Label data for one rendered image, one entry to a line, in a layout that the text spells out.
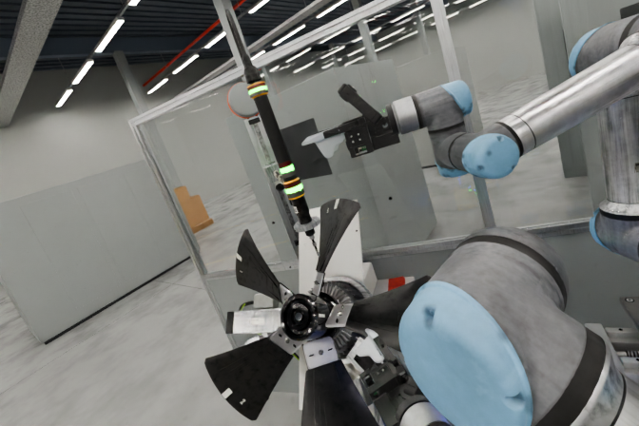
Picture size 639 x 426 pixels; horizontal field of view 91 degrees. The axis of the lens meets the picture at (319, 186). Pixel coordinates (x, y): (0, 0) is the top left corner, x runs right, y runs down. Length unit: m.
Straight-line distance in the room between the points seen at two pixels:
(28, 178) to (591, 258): 12.80
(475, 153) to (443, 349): 0.36
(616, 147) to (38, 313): 6.16
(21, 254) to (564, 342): 5.98
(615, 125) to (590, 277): 0.89
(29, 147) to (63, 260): 7.36
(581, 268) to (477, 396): 1.39
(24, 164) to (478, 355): 12.84
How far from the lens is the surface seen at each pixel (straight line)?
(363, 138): 0.70
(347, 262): 1.17
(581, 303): 1.76
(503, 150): 0.59
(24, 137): 13.09
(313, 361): 0.94
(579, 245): 1.62
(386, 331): 0.83
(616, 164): 0.95
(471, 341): 0.29
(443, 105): 0.70
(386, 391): 0.70
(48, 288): 6.11
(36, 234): 6.04
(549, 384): 0.32
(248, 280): 1.14
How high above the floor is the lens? 1.69
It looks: 11 degrees down
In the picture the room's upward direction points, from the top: 19 degrees counter-clockwise
